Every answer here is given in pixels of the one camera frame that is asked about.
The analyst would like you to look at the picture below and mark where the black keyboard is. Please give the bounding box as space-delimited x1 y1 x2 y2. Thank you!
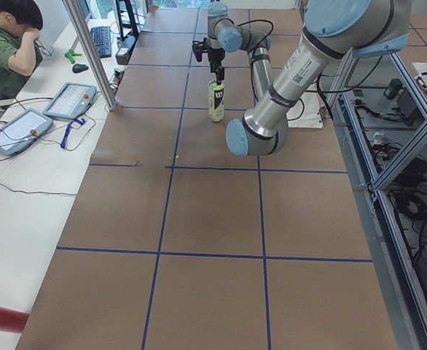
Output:
90 26 111 58

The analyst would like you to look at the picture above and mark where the aluminium frame column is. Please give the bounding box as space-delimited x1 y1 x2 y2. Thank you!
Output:
63 0 117 111

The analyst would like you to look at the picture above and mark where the far grey teach pendant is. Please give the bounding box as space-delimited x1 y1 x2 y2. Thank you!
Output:
43 82 97 120

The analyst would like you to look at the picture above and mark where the black computer mouse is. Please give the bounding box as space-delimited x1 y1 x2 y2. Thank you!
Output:
71 63 89 74

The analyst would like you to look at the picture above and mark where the brown paper table cover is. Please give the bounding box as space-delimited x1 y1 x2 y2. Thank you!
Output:
15 7 427 350

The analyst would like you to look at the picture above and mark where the green plastic tool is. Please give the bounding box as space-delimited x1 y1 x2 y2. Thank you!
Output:
64 49 82 64

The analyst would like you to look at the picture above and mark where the near grey teach pendant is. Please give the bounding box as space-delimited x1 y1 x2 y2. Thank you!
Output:
0 109 53 156

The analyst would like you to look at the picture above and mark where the aluminium frame rack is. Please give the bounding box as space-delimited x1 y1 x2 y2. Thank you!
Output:
329 54 427 349

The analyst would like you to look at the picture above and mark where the red cylinder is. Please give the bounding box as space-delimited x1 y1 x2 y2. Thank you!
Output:
0 306 29 333

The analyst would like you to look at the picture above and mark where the clear plastic ball canister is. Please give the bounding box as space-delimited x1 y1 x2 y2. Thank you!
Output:
208 80 224 122

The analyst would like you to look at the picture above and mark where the blue lanyard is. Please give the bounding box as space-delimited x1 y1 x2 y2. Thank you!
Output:
60 117 87 150

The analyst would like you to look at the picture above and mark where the grey teach pendant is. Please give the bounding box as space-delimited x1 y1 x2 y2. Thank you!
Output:
43 82 97 120
0 109 53 156

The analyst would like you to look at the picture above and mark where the person in green shirt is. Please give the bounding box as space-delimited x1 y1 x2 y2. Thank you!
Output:
0 0 43 98

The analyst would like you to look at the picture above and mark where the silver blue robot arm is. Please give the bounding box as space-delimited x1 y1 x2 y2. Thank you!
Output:
206 1 412 156

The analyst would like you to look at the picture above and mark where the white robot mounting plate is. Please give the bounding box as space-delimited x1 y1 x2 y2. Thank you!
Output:
286 92 324 128

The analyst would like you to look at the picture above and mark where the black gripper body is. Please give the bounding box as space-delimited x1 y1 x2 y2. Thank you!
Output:
207 47 225 71

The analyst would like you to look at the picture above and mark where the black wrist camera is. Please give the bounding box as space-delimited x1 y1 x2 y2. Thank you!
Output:
192 40 209 62

